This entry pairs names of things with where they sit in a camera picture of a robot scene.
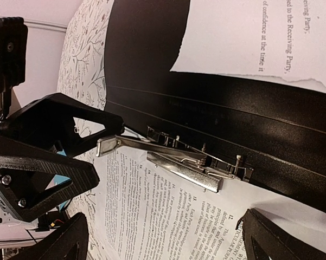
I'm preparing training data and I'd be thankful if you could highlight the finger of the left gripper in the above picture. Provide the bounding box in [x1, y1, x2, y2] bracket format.
[0, 136, 100, 222]
[0, 93, 124, 158]

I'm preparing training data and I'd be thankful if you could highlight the printed paper sheet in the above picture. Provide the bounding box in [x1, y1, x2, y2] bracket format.
[171, 1, 326, 93]
[94, 137, 326, 259]

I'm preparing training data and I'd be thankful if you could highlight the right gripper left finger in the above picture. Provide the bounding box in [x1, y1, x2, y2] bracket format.
[5, 212, 89, 259]

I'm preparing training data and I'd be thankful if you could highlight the black clip folder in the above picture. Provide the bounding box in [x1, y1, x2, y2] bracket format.
[104, 1, 326, 213]

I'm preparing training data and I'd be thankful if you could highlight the blue folder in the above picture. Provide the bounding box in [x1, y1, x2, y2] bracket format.
[47, 145, 72, 212]

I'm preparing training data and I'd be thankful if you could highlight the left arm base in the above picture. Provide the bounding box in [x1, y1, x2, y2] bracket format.
[35, 211, 69, 232]

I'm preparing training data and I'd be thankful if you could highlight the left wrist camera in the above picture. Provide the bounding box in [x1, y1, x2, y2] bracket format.
[0, 17, 28, 93]

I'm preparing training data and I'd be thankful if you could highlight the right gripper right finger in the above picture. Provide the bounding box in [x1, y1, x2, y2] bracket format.
[237, 209, 326, 260]

